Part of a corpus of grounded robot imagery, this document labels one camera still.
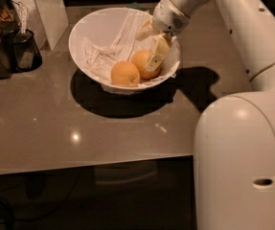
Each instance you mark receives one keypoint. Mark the white cloth in bowl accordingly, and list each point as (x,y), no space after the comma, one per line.
(130,62)

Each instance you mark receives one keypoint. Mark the white bowl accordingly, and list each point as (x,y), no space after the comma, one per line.
(105,37)

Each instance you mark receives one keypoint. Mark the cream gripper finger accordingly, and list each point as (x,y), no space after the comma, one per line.
(159,48)
(146,30)

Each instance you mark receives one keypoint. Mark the black mesh cup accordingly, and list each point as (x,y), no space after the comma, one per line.
(23,51)

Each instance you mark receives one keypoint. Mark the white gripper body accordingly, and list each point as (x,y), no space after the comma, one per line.
(168,17)

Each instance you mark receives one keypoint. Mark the green sponge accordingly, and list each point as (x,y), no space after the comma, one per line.
(136,6)

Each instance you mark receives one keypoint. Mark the orange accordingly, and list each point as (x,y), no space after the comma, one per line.
(139,59)
(125,74)

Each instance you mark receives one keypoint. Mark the white utensil in cup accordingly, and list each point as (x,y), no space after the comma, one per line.
(23,16)

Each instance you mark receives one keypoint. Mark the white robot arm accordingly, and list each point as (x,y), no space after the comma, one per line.
(234,151)

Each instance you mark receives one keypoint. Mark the white board panel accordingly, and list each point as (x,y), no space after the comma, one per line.
(47,19)

